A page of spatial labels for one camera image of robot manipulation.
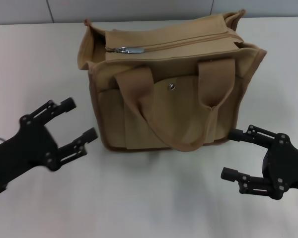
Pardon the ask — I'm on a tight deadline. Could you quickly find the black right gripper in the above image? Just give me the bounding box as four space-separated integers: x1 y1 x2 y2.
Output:
220 124 298 200

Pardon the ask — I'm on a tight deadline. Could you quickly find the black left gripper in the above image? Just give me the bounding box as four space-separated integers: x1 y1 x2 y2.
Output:
0 97 99 197

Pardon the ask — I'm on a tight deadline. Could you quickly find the khaki canvas food bag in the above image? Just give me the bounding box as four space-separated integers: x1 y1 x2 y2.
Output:
79 9 268 152

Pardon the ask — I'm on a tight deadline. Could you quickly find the silver metal zipper pull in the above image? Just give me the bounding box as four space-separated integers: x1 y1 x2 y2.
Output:
115 46 145 55

